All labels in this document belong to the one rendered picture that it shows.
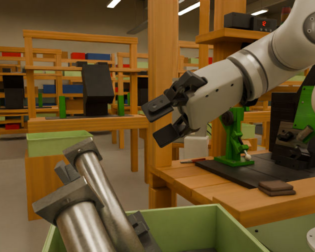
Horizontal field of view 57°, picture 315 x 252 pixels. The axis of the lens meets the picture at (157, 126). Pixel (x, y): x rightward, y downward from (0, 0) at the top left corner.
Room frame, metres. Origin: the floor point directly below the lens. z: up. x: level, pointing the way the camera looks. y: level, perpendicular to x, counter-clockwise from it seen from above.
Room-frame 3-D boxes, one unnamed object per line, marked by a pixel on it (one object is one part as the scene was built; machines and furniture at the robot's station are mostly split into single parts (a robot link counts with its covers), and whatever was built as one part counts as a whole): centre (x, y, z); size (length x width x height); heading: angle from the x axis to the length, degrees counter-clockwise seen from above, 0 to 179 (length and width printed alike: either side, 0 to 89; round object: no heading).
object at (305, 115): (1.37, -0.73, 1.17); 0.13 x 0.12 x 0.20; 115
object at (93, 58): (7.66, 2.63, 1.12); 3.01 x 0.54 x 2.24; 113
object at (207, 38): (1.69, -0.66, 1.52); 0.90 x 0.25 x 0.04; 115
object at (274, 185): (0.98, -0.42, 0.91); 0.10 x 0.08 x 0.03; 102
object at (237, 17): (1.53, -0.42, 1.59); 0.15 x 0.07 x 0.07; 115
